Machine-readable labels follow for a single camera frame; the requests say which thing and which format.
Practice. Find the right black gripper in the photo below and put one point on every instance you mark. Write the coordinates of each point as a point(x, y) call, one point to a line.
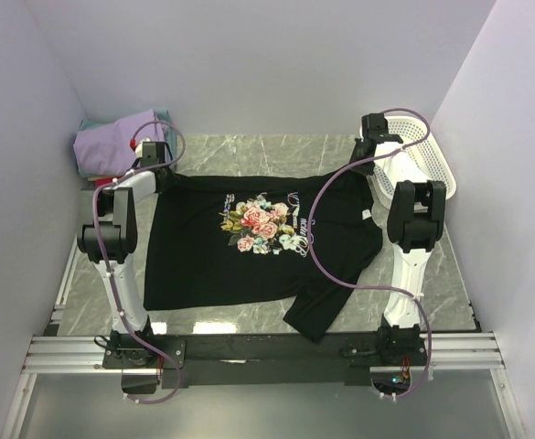
point(364, 155)

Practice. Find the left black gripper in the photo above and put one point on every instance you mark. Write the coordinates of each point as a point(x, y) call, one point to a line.
point(165, 178)

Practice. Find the black floral print t shirt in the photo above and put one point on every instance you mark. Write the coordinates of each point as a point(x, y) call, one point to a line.
point(239, 240)

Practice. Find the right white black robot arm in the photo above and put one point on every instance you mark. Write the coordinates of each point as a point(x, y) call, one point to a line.
point(414, 225)

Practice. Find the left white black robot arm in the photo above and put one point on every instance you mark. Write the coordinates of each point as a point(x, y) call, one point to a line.
point(107, 234)

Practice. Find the folded lilac t shirt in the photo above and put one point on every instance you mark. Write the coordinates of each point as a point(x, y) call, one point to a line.
point(103, 149)

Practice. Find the white perforated plastic basket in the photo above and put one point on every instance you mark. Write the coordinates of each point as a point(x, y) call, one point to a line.
point(417, 161)

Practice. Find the folded red t shirt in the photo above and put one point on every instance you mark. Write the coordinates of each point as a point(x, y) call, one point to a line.
point(104, 181)

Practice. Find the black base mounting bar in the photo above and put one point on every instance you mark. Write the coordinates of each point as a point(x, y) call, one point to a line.
point(239, 359)

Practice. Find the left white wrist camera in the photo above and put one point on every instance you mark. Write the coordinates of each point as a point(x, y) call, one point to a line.
point(137, 146)

